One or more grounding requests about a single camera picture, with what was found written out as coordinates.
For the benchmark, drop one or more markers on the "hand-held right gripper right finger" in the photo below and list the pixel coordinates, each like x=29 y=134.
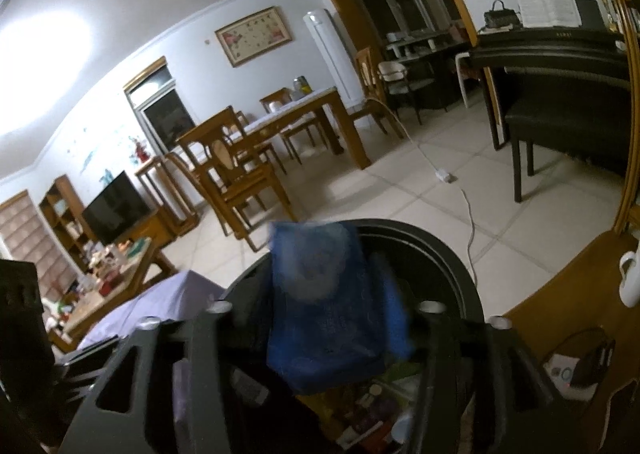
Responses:
x=397 y=314

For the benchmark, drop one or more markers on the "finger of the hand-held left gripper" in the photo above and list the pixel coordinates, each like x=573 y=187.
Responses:
x=90 y=354

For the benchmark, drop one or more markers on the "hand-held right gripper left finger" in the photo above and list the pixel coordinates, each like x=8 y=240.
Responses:
x=247 y=314

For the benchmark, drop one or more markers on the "blue snack packet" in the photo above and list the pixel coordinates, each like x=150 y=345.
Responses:
x=325 y=324

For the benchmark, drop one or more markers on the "black round trash bin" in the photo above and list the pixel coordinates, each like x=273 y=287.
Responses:
x=440 y=254

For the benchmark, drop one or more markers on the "wooden coffee table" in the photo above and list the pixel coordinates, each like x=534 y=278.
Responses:
x=125 y=279

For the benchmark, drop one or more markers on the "wooden framed window blind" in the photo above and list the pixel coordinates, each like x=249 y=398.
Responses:
x=25 y=244

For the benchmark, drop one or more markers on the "pile of colourful wrappers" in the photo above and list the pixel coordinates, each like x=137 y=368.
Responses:
x=370 y=409

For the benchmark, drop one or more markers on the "wooden television cabinet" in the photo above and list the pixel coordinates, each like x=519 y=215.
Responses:
x=155 y=234

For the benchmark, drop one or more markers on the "wooden shelf unit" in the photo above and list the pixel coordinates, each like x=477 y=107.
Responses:
x=60 y=214

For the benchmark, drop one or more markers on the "wooden dining chair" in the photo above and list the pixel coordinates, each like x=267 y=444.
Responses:
x=372 y=83
x=280 y=101
x=235 y=189

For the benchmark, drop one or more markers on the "square wooden stand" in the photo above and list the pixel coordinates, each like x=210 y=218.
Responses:
x=165 y=194

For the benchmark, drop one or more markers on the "white floor power strip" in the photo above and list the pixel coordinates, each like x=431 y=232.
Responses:
x=446 y=175

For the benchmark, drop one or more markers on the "black television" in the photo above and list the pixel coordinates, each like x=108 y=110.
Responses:
x=117 y=209

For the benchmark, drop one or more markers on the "wooden side table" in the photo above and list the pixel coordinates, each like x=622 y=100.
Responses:
x=565 y=284

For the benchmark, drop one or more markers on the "white power strip with light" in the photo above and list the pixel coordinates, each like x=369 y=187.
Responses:
x=560 y=371

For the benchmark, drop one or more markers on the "black power adapter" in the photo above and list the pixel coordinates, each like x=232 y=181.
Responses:
x=592 y=364

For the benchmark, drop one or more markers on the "wooden dining table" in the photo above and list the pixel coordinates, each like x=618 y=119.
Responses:
x=310 y=106

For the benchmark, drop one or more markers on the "wooden framed glass door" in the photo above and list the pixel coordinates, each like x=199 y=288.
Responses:
x=160 y=108

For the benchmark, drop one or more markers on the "jar with yellow label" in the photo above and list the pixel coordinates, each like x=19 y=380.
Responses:
x=301 y=86

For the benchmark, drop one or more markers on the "white seat armchair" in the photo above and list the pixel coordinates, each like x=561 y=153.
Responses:
x=400 y=78

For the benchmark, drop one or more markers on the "white mug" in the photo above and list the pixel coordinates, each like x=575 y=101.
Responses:
x=630 y=279

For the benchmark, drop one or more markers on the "white plastic stool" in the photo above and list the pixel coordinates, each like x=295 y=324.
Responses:
x=462 y=78

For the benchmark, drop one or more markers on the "black piano bench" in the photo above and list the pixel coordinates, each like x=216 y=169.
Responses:
x=565 y=123

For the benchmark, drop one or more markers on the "dark desk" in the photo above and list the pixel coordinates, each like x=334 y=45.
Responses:
x=425 y=53

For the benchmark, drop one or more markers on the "white standing air conditioner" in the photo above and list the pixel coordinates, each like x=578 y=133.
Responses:
x=332 y=58

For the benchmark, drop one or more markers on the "black piano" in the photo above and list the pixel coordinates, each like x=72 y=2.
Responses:
x=550 y=48

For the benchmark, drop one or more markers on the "dark handbag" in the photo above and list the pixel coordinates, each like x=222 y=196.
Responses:
x=501 y=16

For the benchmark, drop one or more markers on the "open music book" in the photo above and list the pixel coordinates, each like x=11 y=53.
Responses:
x=547 y=3

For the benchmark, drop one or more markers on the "red wall decoration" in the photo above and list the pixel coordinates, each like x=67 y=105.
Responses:
x=141 y=151

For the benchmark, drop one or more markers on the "framed wall picture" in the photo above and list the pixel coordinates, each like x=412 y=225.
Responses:
x=254 y=36

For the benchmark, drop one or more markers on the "curved wooden frame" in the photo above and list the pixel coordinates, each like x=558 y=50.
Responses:
x=627 y=108

